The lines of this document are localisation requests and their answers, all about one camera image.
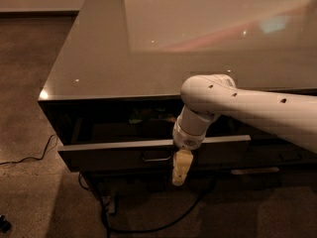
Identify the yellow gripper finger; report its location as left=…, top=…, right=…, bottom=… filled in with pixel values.
left=172, top=149, right=193, bottom=186

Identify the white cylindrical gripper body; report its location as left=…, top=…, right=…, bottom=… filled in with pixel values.
left=172, top=116, right=208, bottom=150

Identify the drawer with metal handle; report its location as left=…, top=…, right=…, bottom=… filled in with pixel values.
left=58, top=121, right=251, bottom=173

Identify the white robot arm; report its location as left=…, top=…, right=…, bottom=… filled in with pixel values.
left=172, top=74, right=317, bottom=186

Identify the right dark drawer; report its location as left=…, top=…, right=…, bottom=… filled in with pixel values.
left=231, top=140, right=317, bottom=169

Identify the dark cabinet with glossy top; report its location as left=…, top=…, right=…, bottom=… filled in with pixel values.
left=39, top=0, right=316, bottom=195

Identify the green snack bag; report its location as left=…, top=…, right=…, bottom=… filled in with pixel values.
left=129, top=108, right=176, bottom=124

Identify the black object on floor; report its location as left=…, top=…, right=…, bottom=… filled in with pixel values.
left=0, top=215, right=11, bottom=233

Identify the thick black cable under cabinet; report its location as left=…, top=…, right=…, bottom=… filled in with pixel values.
left=77, top=172, right=219, bottom=238

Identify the thin black floor cable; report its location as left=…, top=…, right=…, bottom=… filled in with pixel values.
left=0, top=133, right=59, bottom=167

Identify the dark wall baseboard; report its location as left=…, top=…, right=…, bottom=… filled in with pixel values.
left=0, top=10, right=79, bottom=19

